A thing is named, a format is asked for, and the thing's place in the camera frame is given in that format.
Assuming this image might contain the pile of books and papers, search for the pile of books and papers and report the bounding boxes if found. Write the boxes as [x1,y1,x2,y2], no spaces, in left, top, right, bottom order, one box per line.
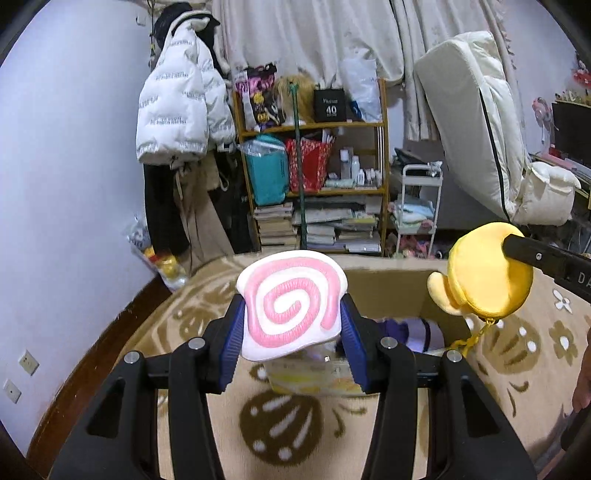
[302,196,384,254]

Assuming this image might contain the white trolley cart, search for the white trolley cart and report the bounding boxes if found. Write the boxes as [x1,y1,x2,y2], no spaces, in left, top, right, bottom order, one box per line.
[385,164,444,259]

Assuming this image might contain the light blue folded cloth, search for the light blue folded cloth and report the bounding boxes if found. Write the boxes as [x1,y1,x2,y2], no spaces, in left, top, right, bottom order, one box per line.
[392,200,435,227]

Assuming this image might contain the yellow plush coin purse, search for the yellow plush coin purse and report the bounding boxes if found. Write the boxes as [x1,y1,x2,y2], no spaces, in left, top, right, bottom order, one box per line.
[427,222,535,361]

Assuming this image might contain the cardboard box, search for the cardboard box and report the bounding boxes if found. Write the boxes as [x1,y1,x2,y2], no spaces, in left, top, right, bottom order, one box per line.
[342,265,478,370]

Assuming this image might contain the cream padded armchair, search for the cream padded armchair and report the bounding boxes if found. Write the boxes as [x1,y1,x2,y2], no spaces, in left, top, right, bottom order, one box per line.
[512,161,583,227]

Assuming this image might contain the blonde wig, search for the blonde wig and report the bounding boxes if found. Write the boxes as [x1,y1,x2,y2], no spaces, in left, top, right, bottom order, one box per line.
[273,74,317,125]

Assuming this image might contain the black monitor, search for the black monitor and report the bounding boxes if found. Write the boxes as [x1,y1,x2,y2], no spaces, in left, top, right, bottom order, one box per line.
[551,99,591,162]

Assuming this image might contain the black box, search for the black box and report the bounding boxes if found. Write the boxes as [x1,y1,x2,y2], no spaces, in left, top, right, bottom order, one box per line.
[313,88,348,123]

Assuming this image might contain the black bag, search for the black bag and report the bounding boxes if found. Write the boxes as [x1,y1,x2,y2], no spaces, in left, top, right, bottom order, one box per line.
[392,148,444,178]

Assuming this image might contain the beige printed blanket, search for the beige printed blanket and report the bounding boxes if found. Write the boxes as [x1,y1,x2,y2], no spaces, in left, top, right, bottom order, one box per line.
[28,251,591,480]

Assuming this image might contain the white folded mattress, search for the white folded mattress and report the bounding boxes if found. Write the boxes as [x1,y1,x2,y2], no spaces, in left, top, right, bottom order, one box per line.
[413,31,532,222]

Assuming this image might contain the beige coat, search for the beige coat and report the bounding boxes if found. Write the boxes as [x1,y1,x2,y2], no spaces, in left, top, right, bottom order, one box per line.
[173,154,236,273]

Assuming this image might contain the pink swirl white plush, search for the pink swirl white plush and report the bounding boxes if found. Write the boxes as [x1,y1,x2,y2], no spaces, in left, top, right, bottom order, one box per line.
[236,250,348,362]

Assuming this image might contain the red bag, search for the red bag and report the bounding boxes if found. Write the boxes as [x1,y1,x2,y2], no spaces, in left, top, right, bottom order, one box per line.
[285,137,335,193]

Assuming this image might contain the row of cosmetic bottles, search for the row of cosmetic bottles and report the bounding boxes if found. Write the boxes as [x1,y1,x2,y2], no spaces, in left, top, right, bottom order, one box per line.
[328,148,384,188]

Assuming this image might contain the teal bag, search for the teal bag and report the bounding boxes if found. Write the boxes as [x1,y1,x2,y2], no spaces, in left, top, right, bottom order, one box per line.
[240,134,289,207]

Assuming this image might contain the person's right hand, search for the person's right hand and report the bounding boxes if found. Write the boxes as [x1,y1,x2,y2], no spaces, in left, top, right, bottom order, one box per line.
[571,339,591,414]

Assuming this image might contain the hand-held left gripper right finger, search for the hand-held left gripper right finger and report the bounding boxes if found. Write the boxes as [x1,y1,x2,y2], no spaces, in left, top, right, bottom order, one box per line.
[339,293,539,480]

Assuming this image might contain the black coat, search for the black coat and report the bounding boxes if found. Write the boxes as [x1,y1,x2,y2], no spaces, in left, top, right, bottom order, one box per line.
[142,161,190,254]

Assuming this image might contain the white puffer jacket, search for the white puffer jacket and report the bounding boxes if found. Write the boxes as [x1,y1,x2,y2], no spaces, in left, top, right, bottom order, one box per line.
[135,18,236,165]

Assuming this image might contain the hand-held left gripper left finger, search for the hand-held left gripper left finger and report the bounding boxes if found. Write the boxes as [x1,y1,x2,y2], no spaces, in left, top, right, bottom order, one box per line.
[48,295,245,480]

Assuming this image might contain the green pole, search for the green pole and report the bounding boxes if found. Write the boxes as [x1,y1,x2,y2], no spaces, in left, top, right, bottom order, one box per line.
[288,80,309,250]

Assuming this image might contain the patterned tote bag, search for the patterned tote bag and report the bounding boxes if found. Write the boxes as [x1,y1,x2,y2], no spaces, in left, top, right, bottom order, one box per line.
[235,65,283,131]

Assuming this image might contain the purple-haired plush doll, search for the purple-haired plush doll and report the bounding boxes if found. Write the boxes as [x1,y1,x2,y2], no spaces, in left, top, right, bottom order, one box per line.
[374,316,446,356]

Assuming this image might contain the pink desk fan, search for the pink desk fan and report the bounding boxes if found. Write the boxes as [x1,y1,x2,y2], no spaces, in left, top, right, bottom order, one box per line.
[531,97,555,153]

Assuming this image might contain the plastic bag of toys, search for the plastic bag of toys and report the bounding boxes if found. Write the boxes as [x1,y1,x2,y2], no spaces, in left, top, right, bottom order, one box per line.
[128,215,190,291]

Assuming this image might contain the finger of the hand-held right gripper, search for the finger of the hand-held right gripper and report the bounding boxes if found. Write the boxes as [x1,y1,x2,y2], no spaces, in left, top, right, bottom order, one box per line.
[502,234,568,283]

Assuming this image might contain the cream curtain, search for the cream curtain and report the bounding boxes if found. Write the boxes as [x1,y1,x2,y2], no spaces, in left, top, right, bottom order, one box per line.
[210,0,518,141]

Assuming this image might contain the stack of books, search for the stack of books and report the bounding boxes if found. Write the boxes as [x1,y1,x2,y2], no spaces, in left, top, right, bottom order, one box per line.
[253,202,298,247]

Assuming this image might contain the wooden bookshelf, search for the wooden bookshelf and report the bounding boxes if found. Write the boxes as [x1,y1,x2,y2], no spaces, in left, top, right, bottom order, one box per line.
[232,78,389,257]

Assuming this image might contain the pink plush toys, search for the pink plush toys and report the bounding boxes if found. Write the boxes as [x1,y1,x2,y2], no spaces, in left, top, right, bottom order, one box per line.
[394,233,437,258]

